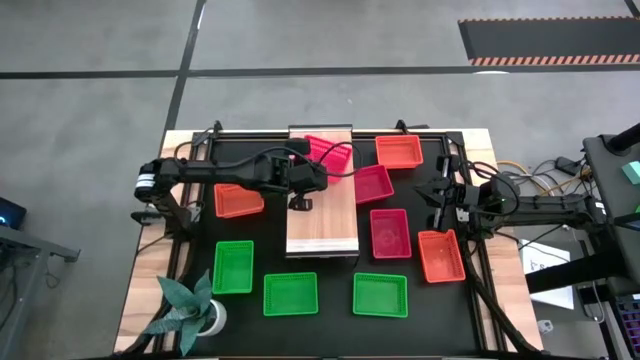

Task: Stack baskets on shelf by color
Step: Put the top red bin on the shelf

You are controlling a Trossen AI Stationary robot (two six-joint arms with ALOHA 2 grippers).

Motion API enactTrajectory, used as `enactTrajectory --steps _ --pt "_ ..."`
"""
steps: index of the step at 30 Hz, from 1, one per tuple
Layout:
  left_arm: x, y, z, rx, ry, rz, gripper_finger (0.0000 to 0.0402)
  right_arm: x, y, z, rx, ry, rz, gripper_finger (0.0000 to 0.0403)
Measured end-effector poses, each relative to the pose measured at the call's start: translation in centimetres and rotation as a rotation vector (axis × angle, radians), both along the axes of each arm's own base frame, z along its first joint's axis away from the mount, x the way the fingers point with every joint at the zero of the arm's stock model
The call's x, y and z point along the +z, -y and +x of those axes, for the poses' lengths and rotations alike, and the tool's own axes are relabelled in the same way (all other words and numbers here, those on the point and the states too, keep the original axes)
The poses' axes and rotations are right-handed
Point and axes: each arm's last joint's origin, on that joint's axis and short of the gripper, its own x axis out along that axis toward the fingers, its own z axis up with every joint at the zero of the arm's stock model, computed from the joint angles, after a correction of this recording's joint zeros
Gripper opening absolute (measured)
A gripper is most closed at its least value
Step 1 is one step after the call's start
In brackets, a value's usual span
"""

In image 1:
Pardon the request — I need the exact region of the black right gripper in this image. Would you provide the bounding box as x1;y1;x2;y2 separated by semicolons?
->
413;154;482;232

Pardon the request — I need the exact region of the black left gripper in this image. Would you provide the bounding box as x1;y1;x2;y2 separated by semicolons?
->
269;138;330;212

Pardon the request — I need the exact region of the red plastic basket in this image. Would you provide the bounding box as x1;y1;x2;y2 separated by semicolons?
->
302;133;354;185
353;163;396;205
368;207;414;260

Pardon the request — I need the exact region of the orange plastic basket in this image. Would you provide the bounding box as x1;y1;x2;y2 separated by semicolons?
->
417;228;467;285
374;133;425;170
213;182;266;220

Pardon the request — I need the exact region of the green plastic basket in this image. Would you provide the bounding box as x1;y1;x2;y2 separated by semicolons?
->
262;271;320;318
352;271;410;319
211;239;255;296

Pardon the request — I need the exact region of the white paper sheet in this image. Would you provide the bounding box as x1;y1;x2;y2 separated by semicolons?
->
518;238;576;311

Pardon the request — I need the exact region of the black power adapter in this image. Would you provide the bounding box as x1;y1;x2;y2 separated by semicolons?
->
555;156;581;176

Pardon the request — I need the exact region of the black stand leg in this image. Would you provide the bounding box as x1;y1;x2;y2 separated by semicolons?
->
524;247;631;295

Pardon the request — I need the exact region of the dark grey desk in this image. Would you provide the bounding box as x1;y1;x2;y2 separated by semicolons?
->
582;133;640;286

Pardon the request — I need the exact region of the artificial plant in white pot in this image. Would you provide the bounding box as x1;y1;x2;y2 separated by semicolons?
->
141;268;229;357

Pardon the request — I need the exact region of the black hazard-striped floor mat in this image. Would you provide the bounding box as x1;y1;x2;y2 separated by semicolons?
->
458;17;640;67

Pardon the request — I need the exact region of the black pole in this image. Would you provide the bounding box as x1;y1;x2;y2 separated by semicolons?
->
606;122;640;154

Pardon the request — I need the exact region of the teal block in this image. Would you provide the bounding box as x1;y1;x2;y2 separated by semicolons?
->
621;160;640;185

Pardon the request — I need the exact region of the backlit keyboard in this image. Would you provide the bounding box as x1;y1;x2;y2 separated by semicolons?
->
613;293;640;349

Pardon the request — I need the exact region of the dark device with blue light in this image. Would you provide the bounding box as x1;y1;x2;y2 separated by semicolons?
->
0;196;28;231

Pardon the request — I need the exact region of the black left wrist camera cable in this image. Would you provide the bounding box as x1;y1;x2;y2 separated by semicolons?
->
234;142;362;180

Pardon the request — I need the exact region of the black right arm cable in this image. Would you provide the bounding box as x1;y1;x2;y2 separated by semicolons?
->
467;160;522;219

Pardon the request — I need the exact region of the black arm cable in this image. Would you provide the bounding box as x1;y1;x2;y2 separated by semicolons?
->
172;127;221;164
467;160;522;219

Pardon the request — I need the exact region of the yellow cable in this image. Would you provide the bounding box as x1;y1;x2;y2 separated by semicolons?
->
496;159;594;197

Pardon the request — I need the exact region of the black aluminium table frame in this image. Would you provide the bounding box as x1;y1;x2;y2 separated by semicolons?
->
132;119;539;359

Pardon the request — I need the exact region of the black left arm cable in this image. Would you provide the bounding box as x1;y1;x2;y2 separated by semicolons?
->
172;127;221;164

